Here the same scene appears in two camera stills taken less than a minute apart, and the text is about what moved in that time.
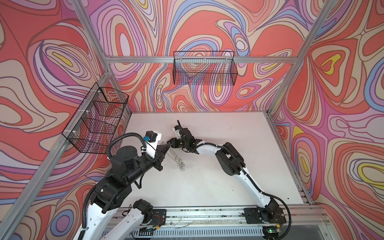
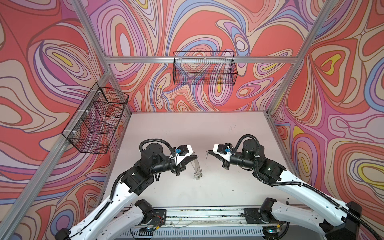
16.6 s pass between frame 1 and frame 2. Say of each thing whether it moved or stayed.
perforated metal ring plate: moved
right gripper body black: moved
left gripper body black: moved
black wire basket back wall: stayed
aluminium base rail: stayed
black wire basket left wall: stayed
